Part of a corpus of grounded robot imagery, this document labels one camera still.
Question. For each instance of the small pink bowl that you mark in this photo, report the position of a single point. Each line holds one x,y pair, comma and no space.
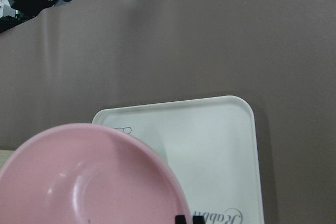
85,173

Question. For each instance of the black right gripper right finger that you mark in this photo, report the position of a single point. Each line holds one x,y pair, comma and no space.
198,220

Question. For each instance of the white rabbit tray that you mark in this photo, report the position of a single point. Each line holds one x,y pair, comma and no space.
210,144

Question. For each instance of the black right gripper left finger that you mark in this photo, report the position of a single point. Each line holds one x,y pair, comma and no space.
179,219

